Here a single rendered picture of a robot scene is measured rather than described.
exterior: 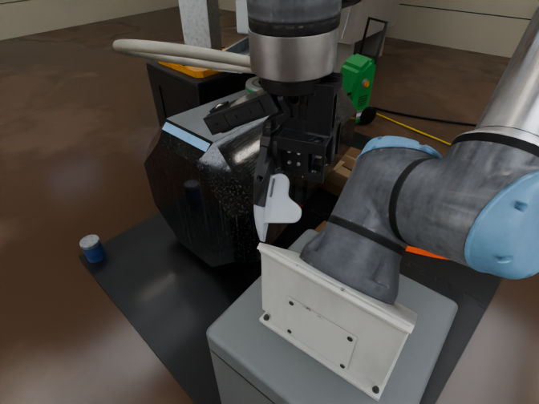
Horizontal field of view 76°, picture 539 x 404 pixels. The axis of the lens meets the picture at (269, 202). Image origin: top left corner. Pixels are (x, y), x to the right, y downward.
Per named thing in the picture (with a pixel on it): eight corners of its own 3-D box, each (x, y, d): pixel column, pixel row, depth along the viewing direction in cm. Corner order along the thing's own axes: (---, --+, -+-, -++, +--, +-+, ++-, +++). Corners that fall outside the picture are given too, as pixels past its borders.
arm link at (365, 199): (363, 234, 76) (397, 163, 76) (431, 261, 61) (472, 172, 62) (315, 208, 68) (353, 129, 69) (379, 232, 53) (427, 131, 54)
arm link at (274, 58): (231, 34, 32) (272, 10, 39) (237, 84, 36) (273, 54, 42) (323, 41, 30) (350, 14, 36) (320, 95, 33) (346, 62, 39)
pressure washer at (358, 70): (350, 109, 355) (365, 14, 300) (374, 122, 331) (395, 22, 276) (323, 116, 340) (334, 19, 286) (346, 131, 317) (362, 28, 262)
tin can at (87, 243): (105, 248, 202) (98, 232, 193) (106, 260, 195) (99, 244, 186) (87, 252, 199) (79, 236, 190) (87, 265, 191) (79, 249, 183)
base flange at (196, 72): (156, 62, 240) (154, 54, 236) (211, 47, 267) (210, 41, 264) (198, 79, 213) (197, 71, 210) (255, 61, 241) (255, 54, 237)
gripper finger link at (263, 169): (259, 208, 40) (274, 133, 39) (248, 204, 41) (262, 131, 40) (273, 205, 45) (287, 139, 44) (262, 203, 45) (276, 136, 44)
